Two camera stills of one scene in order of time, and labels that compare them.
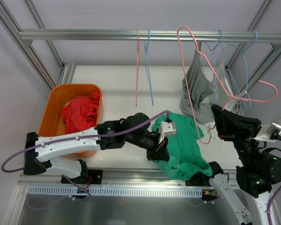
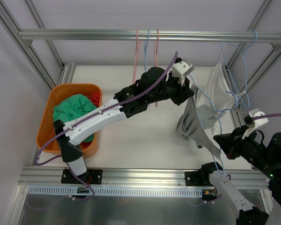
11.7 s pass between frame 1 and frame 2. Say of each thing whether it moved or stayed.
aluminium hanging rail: stayed
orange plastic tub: stayed
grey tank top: moved
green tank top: moved
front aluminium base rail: stayed
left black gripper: moved
